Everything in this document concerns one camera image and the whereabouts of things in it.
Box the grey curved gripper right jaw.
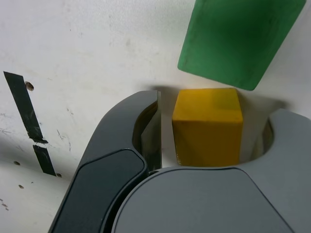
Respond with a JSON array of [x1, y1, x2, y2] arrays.
[[110, 108, 311, 233]]

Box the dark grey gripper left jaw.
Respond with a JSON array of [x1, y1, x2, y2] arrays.
[[48, 90, 163, 233]]

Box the yellow cube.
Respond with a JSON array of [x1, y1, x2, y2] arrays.
[[172, 87, 244, 167]]

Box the green cube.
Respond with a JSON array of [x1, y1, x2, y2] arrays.
[[177, 0, 307, 92]]

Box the black tape strip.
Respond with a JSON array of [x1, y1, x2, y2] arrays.
[[3, 71, 58, 177]]

